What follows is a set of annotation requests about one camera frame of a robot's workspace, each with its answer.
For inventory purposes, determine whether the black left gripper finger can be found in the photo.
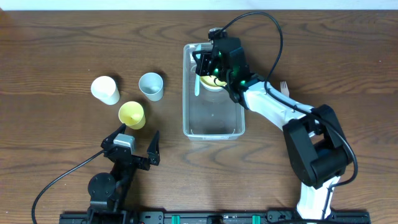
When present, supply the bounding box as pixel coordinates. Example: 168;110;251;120
101;123;126;149
147;131;160;166

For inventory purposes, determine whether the mint green plastic spoon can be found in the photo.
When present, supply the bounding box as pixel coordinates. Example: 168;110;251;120
194;44;201;96

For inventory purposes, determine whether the yellow plastic bowl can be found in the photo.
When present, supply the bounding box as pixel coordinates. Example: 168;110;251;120
200;75;226;88

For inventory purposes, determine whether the white plastic bowl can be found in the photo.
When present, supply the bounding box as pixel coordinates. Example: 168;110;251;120
203;85;224;91

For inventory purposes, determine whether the white plastic fork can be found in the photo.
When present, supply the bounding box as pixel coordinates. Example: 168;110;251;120
280;81;290;97

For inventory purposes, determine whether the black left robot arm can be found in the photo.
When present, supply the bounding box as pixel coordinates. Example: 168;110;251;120
88;124;160;222

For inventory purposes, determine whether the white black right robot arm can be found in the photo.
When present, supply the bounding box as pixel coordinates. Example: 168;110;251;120
183;37;358;220

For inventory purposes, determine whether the clear plastic container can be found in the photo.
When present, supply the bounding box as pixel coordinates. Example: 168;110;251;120
182;43;245;141

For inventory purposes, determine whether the yellow plastic cup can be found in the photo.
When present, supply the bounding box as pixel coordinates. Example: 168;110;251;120
118;101;146;129

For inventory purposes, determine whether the white plastic cup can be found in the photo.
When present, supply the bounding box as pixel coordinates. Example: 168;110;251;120
91;76;120;105

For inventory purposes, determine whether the grey plastic cup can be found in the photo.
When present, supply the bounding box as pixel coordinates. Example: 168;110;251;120
139;72;164;101

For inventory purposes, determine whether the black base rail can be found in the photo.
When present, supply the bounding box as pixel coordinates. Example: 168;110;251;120
58;208;371;224

